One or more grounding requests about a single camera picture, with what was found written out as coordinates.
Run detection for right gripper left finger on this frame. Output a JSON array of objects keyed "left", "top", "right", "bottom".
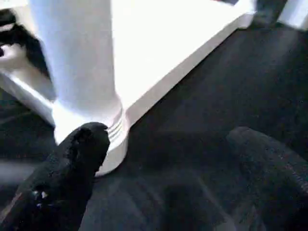
[{"left": 0, "top": 122, "right": 111, "bottom": 231}]

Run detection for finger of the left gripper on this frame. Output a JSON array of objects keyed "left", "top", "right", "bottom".
[{"left": 0, "top": 9, "right": 51, "bottom": 78}]

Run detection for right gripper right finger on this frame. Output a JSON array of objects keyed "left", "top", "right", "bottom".
[{"left": 226, "top": 127, "right": 308, "bottom": 231}]

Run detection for white plastic table leg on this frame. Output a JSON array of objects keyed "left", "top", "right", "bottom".
[
  {"left": 28, "top": 0, "right": 126, "bottom": 145},
  {"left": 276, "top": 0, "right": 308, "bottom": 27}
]

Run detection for white plastic table top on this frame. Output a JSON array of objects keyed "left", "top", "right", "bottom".
[{"left": 0, "top": 0, "right": 257, "bottom": 178}]

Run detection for black work mat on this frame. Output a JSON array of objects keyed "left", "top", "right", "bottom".
[{"left": 0, "top": 21, "right": 308, "bottom": 231}]

